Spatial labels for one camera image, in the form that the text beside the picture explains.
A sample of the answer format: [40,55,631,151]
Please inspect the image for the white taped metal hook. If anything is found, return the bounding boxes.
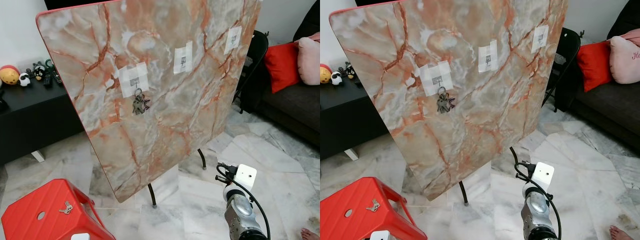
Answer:
[224,26,243,56]
[419,60,454,97]
[531,25,549,54]
[478,40,498,73]
[119,62,150,99]
[173,41,193,75]

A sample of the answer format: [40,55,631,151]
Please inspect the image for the black low console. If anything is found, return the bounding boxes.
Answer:
[0,75,86,166]
[320,72,391,161]

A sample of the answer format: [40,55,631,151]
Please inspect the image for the dark sofa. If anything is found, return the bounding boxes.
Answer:
[564,0,640,153]
[252,0,321,148]

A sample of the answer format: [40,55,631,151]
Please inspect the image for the pink cushion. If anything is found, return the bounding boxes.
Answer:
[297,33,321,86]
[609,29,640,85]

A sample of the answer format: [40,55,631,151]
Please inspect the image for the red cushion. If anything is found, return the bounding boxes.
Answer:
[576,40,613,93]
[263,42,301,94]

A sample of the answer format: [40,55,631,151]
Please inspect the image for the red plastic stool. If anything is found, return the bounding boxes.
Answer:
[320,176,429,240]
[1,178,117,240]

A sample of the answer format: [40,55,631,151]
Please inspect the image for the black folding chair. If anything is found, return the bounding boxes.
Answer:
[234,30,270,115]
[542,27,582,113]

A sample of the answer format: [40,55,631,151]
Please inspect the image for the black television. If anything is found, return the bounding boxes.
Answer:
[44,0,108,11]
[355,0,401,7]

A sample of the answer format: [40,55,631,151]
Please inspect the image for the marble pattern folding table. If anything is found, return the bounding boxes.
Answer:
[36,0,263,204]
[328,0,570,202]

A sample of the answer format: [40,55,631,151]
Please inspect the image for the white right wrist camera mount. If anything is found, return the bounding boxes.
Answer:
[234,164,258,189]
[533,161,555,187]

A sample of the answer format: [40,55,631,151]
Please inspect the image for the dark key bunch with ring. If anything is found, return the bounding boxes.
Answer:
[436,87,456,114]
[131,88,151,116]

